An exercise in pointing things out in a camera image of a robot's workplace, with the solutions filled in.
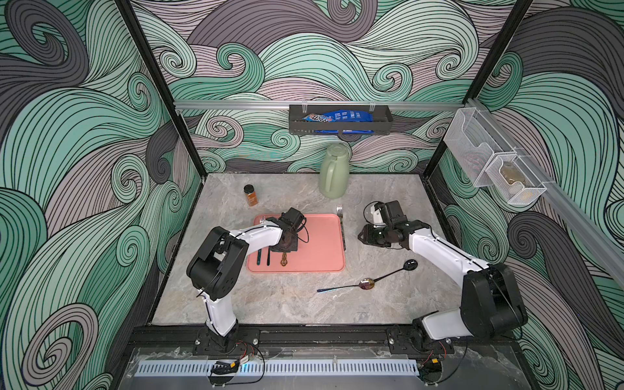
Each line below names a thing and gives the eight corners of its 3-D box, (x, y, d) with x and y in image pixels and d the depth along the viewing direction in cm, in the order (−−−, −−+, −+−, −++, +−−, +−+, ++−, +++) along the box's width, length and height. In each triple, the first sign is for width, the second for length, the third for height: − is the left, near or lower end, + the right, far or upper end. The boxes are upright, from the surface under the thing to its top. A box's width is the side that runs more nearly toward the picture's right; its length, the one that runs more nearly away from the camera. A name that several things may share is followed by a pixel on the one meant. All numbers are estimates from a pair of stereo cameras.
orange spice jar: (252, 207, 110) (248, 194, 102) (245, 201, 112) (241, 187, 105) (260, 202, 112) (256, 189, 104) (253, 196, 114) (250, 182, 107)
